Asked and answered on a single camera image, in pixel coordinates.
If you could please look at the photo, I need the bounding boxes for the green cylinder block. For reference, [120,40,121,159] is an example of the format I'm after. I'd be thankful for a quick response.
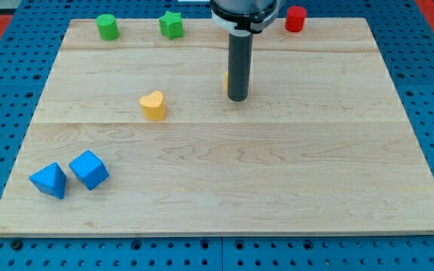
[96,14,120,41]

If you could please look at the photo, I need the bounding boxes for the green star block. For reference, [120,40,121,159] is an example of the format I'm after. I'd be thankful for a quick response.
[158,11,184,40]

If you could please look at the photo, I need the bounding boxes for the blue triangular prism block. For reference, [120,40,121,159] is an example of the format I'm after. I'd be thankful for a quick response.
[29,163,66,199]

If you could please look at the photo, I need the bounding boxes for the yellow heart block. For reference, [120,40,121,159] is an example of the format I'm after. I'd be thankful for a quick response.
[139,90,167,121]

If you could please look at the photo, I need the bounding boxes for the light wooden board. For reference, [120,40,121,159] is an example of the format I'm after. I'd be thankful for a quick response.
[0,18,434,238]

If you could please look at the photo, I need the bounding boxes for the red cylinder block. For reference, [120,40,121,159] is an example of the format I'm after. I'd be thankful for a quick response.
[285,5,307,32]

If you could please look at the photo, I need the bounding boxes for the blue cube block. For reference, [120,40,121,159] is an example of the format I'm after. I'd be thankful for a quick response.
[69,150,109,190]

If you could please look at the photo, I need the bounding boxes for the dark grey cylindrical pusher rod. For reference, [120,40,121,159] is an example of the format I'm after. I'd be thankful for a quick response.
[227,35,253,102]

